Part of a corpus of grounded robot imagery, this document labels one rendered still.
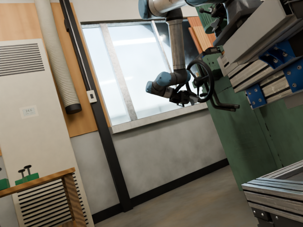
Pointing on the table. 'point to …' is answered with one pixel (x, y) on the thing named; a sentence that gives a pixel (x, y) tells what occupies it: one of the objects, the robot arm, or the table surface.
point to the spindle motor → (205, 20)
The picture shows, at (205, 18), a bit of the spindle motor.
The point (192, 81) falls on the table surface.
